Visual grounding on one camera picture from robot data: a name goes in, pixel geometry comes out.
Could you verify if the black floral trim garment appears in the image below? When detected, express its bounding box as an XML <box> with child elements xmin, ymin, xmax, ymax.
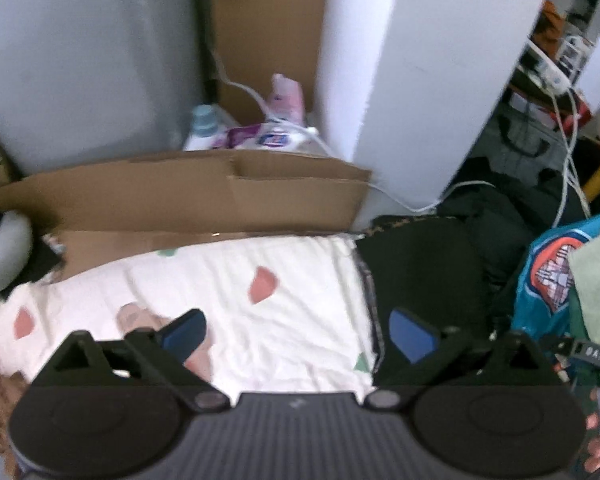
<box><xmin>356</xmin><ymin>219</ymin><xmax>513</xmax><ymax>387</ymax></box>

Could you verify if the black clothes pile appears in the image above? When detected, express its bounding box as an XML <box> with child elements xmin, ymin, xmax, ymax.
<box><xmin>437</xmin><ymin>156</ymin><xmax>562</xmax><ymax>288</ymax></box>

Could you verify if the bare foot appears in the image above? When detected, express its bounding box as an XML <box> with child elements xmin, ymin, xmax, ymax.
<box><xmin>116</xmin><ymin>304</ymin><xmax>213</xmax><ymax>382</ymax></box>

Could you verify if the blue printed bag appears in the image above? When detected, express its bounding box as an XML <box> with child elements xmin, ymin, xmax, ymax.
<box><xmin>510</xmin><ymin>214</ymin><xmax>600</xmax><ymax>341</ymax></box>

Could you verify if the white patterned bed sheet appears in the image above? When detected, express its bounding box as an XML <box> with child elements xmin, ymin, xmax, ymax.
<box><xmin>0</xmin><ymin>235</ymin><xmax>377</xmax><ymax>399</ymax></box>

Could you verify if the leopard print garment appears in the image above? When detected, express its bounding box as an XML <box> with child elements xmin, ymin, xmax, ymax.
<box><xmin>362</xmin><ymin>214</ymin><xmax>453</xmax><ymax>237</ymax></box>

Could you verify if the brown cardboard sheet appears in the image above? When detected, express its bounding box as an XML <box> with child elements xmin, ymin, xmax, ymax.
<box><xmin>0</xmin><ymin>150</ymin><xmax>370</xmax><ymax>278</ymax></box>

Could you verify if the grey neck pillow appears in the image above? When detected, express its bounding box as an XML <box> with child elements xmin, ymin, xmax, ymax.
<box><xmin>0</xmin><ymin>210</ymin><xmax>33</xmax><ymax>292</ymax></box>

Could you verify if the blue cap bottle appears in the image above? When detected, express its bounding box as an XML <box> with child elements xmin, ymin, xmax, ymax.
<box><xmin>183</xmin><ymin>104</ymin><xmax>226</xmax><ymax>152</ymax></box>

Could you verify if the pink detergent bottle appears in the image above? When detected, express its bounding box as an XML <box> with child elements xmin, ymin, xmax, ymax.
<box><xmin>268</xmin><ymin>73</ymin><xmax>306</xmax><ymax>126</ymax></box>

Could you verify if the white power strip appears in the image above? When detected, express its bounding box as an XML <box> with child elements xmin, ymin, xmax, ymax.
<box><xmin>527</xmin><ymin>39</ymin><xmax>571</xmax><ymax>96</ymax></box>

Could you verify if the tall cardboard box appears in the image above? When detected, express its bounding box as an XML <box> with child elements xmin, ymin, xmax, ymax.
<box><xmin>211</xmin><ymin>0</ymin><xmax>325</xmax><ymax>108</ymax></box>

